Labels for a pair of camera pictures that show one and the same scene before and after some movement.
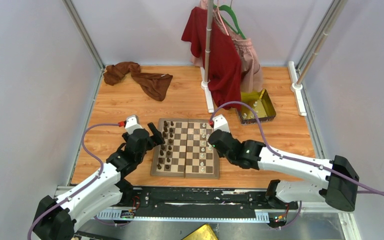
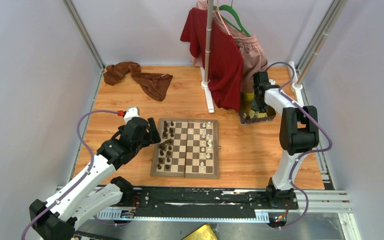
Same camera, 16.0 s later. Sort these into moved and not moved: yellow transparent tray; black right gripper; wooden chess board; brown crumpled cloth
Moved: black right gripper
Not moved: wooden chess board; brown crumpled cloth; yellow transparent tray
